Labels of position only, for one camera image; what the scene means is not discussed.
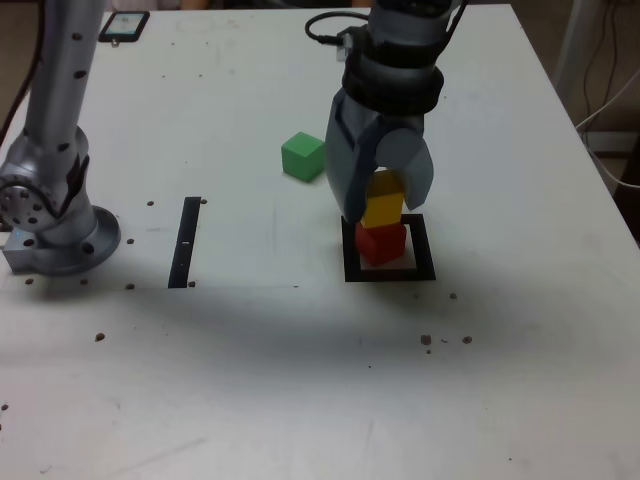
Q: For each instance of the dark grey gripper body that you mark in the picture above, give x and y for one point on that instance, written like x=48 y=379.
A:
x=400 y=121

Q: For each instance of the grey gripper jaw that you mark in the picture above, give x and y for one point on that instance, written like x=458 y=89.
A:
x=415 y=160
x=342 y=170

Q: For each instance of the green cube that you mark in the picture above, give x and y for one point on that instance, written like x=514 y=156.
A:
x=300 y=157

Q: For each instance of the yellow cube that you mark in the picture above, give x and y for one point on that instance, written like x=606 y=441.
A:
x=382 y=207

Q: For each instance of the red cube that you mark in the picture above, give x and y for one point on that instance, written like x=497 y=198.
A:
x=382 y=245

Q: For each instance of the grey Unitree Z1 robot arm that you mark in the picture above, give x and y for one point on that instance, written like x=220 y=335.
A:
x=55 y=100

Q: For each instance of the black tape square outline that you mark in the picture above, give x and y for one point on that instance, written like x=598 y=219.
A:
x=425 y=250

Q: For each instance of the black tape strip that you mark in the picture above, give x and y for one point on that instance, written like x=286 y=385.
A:
x=184 y=240

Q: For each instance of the black smartphone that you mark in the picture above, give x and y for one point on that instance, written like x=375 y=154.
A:
x=124 y=26

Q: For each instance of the white post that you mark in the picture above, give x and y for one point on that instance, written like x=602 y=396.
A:
x=575 y=45

